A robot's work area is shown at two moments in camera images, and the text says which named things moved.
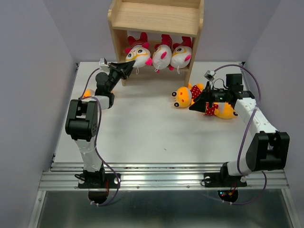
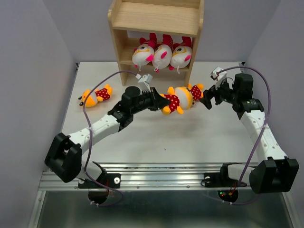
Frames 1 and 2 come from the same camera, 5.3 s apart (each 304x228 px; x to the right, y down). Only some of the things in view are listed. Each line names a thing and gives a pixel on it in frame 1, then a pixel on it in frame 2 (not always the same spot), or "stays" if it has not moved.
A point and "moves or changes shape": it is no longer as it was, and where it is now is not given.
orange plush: x=221 y=109 -> x=181 y=99
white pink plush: x=181 y=54 stays
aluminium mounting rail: x=160 y=176 stays
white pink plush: x=162 y=56 stays
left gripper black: x=123 y=69 -> x=158 y=101
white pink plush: x=138 y=50 moves or changes shape
